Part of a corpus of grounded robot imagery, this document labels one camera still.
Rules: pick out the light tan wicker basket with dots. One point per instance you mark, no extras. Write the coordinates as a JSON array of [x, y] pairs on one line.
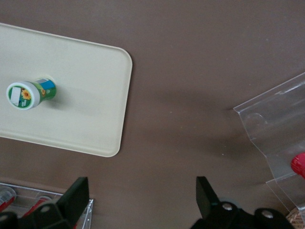
[[296, 215]]

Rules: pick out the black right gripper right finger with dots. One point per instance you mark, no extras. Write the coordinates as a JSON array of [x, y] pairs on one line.
[[209, 210]]

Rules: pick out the clear acrylic can dispenser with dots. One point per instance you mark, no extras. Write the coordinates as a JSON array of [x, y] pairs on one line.
[[88, 214]]

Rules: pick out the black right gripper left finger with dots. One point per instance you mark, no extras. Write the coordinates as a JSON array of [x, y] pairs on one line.
[[71, 202]]

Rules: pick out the cream plastic tray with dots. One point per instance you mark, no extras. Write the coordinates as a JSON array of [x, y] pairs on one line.
[[83, 95]]

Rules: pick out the clear acrylic stepped stand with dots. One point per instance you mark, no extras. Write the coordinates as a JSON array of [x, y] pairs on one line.
[[274, 114]]

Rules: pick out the green gum jar white lid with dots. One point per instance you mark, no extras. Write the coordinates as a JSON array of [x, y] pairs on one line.
[[23, 95]]

